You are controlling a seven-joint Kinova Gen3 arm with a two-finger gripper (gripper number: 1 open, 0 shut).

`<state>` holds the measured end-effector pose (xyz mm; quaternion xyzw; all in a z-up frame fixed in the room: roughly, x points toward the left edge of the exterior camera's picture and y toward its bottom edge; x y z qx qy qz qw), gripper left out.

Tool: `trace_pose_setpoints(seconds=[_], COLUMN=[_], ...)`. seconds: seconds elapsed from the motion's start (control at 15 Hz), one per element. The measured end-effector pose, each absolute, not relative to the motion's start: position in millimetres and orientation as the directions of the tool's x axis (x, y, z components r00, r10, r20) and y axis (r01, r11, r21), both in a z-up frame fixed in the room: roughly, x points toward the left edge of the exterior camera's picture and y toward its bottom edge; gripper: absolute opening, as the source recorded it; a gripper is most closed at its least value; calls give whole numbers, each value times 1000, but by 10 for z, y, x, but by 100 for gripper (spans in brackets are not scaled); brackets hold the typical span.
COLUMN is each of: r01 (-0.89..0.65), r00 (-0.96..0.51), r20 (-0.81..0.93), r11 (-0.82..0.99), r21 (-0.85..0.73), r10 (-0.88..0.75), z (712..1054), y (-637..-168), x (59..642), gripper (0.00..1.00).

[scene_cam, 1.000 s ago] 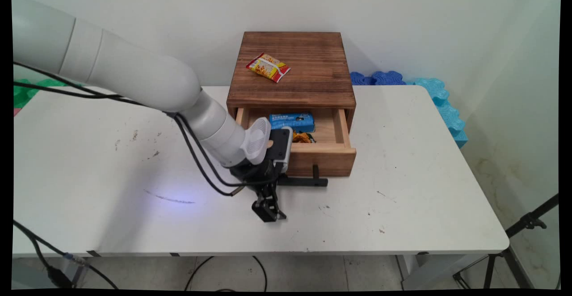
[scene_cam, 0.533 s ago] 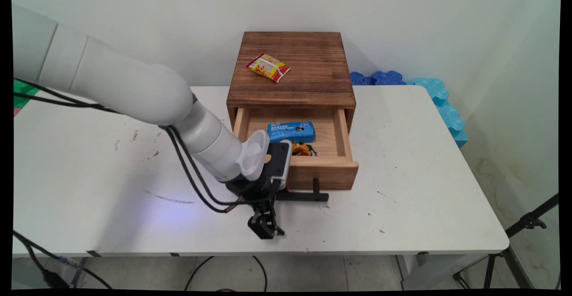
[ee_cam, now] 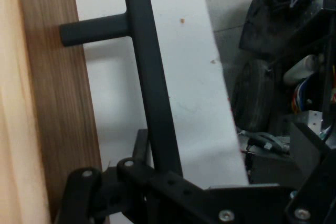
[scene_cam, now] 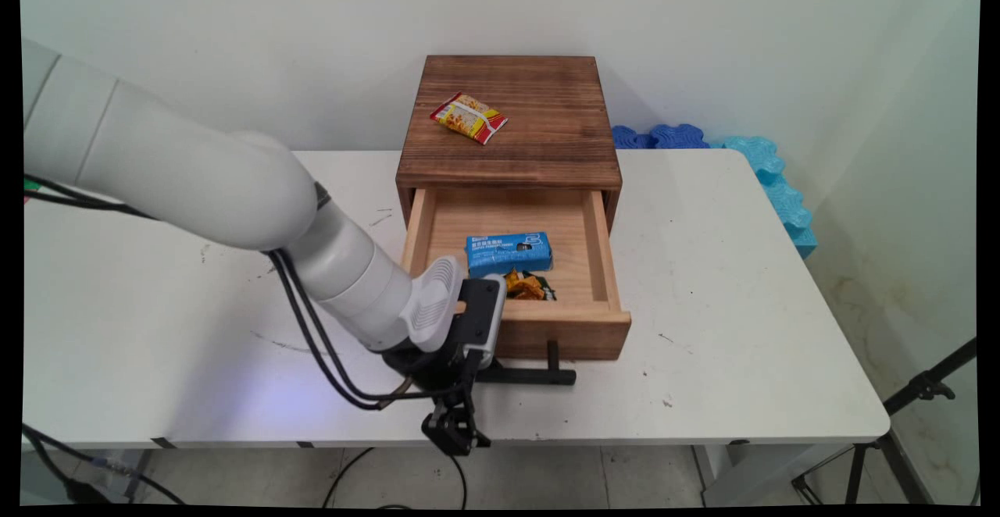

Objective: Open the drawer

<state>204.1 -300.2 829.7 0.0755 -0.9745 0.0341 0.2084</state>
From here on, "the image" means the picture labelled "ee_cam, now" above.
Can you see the black rubber wheel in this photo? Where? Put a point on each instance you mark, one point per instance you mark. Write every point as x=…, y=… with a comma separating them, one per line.
x=253, y=98

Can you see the silver metal bracket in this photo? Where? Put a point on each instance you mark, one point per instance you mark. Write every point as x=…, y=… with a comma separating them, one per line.
x=309, y=121

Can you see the white cylinder part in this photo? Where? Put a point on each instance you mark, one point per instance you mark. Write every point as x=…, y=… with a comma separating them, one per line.
x=302, y=69

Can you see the black plastic base cover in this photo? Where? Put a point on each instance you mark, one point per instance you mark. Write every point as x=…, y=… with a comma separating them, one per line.
x=278, y=24

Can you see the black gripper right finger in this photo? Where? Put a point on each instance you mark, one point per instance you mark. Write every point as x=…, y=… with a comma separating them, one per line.
x=317, y=195

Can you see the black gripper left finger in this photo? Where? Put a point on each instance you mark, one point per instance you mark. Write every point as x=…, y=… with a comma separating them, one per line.
x=147, y=182

